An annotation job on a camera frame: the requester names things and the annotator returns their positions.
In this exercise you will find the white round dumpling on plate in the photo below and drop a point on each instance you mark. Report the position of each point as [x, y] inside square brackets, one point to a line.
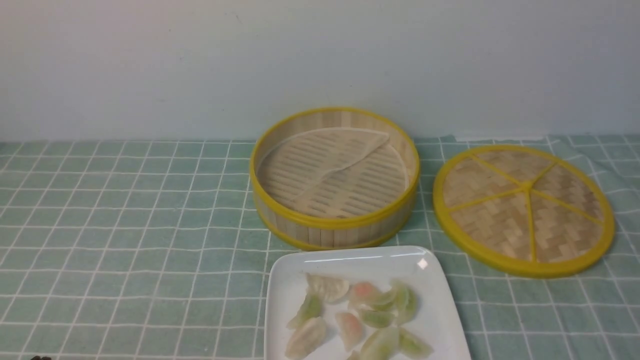
[330, 289]

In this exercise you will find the green dumpling plate left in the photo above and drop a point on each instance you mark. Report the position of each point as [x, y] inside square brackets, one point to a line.
[311, 307]

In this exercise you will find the white square plate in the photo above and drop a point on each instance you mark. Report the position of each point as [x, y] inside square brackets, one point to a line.
[437, 321]

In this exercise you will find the pink dumpling plate centre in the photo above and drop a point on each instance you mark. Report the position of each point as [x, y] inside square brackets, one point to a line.
[350, 329]

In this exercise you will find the small green dumpling plate middle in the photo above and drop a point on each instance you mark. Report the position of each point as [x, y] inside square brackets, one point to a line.
[376, 319]

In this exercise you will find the white dumpling plate front left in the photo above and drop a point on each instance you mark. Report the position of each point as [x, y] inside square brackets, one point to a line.
[306, 339]

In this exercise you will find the green dumpling plate front centre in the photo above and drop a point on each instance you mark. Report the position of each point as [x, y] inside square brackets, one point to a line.
[383, 344]

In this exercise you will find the green dumpling plate front right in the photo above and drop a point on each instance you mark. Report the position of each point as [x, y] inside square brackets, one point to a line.
[412, 346]

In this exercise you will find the white steamer liner cloth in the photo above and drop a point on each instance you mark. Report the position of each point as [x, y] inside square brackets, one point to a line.
[336, 172]

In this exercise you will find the yellow-rimmed bamboo steamer basket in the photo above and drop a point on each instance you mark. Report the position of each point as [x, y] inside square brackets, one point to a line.
[311, 233]

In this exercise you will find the green checkered tablecloth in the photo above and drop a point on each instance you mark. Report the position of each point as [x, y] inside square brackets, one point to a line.
[153, 250]

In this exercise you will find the yellow-rimmed woven bamboo lid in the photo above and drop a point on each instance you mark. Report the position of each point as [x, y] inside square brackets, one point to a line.
[523, 211]

